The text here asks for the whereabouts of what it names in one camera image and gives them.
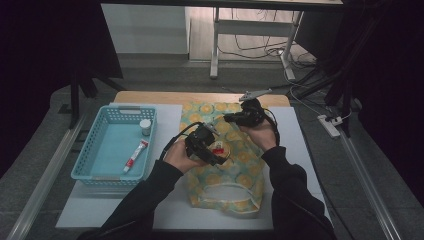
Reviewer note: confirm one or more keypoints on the white table mat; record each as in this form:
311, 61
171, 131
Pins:
100, 210

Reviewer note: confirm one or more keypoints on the person's right hand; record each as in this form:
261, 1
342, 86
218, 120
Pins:
263, 136

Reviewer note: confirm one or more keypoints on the white-legged desk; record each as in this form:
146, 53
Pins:
216, 40

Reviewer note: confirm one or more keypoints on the light blue plastic basket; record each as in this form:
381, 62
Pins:
110, 150

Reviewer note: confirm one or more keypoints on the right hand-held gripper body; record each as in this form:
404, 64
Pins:
253, 113

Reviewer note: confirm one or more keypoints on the white power strip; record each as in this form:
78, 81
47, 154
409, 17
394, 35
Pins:
328, 126

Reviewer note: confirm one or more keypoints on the aluminium floor rail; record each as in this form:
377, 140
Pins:
50, 176
370, 186

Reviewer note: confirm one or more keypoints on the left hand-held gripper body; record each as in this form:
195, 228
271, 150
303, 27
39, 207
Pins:
200, 140

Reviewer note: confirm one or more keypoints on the white panel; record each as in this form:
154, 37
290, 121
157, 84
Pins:
143, 30

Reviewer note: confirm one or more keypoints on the black tripod stand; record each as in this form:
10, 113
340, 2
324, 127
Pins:
75, 100

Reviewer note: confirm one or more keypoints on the black metal stand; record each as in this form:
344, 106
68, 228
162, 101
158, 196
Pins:
346, 76

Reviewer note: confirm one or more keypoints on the small white-capped jar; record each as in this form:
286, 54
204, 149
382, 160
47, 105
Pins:
145, 127

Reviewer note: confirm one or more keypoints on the round snack with red label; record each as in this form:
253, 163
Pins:
221, 149

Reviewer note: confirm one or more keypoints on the person's left hand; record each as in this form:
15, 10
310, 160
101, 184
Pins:
180, 156

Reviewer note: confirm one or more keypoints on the yellow floral cloth bag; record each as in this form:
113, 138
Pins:
240, 173

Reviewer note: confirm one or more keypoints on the white and red tube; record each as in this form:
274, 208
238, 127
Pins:
136, 155

